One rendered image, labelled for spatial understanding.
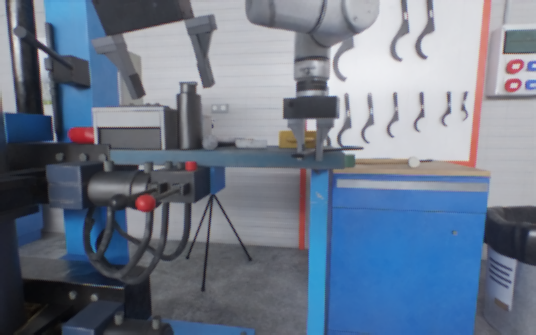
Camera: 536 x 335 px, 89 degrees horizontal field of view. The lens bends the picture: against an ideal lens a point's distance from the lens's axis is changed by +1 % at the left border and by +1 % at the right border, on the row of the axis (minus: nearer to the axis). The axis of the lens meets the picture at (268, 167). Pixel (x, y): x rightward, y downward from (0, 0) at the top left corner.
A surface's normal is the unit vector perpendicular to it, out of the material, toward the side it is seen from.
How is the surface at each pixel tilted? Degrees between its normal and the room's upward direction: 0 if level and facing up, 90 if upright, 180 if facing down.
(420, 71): 90
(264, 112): 90
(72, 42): 90
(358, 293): 90
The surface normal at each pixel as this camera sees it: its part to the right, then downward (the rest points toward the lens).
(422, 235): -0.15, 0.12
